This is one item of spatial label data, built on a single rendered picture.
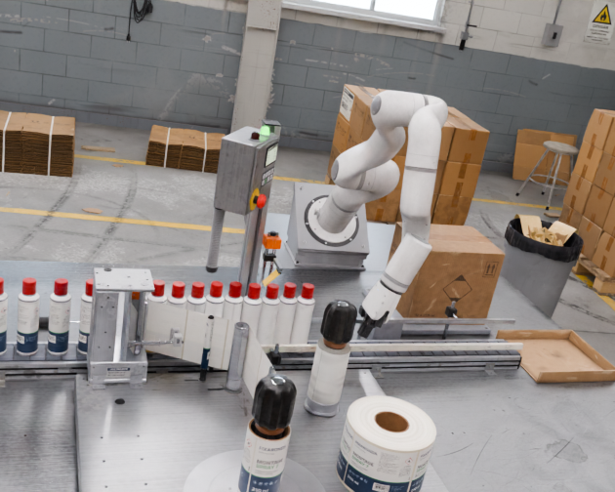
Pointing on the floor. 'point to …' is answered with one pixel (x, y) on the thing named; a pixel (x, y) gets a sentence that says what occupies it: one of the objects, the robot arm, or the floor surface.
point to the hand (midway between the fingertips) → (364, 330)
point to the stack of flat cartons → (28, 143)
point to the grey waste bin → (536, 276)
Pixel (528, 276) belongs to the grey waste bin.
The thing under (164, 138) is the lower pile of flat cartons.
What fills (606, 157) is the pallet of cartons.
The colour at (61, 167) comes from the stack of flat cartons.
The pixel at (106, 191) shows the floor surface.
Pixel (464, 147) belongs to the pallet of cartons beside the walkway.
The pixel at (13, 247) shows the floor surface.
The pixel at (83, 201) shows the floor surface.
